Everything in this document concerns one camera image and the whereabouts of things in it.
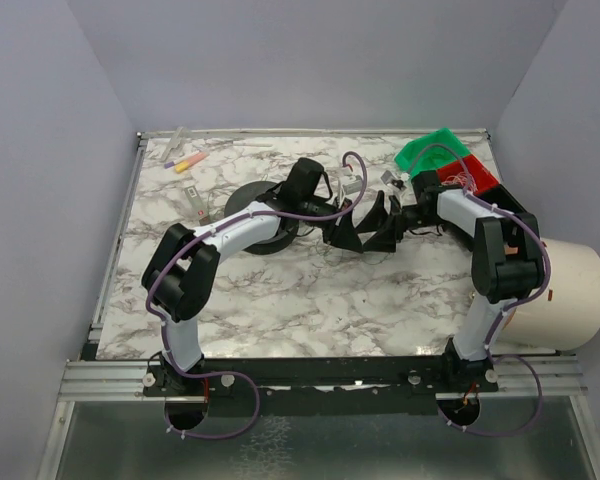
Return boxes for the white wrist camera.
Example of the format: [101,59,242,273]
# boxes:
[337,173,363,199]
[381,170,412,200]

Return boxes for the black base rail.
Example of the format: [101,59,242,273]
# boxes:
[143,352,498,417]

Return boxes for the green plastic bin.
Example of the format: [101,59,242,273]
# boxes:
[394,128,470,176]

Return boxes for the clear plastic tube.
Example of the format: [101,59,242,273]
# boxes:
[162,126,186,163]

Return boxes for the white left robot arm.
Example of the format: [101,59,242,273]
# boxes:
[141,151,368,377]

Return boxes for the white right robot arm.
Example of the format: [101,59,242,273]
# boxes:
[356,171,551,362]

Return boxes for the purple yellow pink markers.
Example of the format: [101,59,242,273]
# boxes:
[164,152,209,174]

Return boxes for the white wires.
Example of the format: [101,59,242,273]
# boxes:
[444,170,484,194]

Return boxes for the black cable spool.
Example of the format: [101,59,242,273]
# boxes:
[223,180,299,256]

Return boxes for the aluminium frame rail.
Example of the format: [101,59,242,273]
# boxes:
[36,132,147,479]

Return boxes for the red plastic bin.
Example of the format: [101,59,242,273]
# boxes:
[436,155,499,195]

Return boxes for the black plastic bin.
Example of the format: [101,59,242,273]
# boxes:
[478,184,527,217]

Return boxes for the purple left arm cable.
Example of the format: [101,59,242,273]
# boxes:
[144,152,367,441]

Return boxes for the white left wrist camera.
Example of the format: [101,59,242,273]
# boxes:
[337,173,363,199]

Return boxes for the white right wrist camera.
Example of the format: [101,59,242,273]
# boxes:
[381,170,412,200]

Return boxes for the large white cylinder bucket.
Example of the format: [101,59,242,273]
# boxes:
[499,239,600,350]

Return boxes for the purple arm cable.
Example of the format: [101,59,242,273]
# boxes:
[144,152,367,441]
[407,143,554,437]

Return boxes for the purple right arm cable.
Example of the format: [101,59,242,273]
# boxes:
[407,143,554,437]

